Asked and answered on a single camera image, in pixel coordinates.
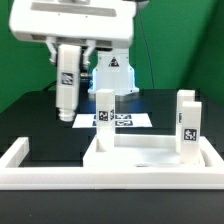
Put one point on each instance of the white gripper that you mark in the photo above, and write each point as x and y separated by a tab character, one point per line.
90	23

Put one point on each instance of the white desk tabletop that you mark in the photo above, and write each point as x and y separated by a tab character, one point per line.
133	150

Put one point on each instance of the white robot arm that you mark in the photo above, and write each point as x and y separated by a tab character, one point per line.
113	69

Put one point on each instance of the AprilTag marker sheet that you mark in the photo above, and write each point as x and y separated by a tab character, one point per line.
121	120

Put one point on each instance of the white U-shaped fence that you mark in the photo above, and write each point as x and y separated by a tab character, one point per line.
14	177

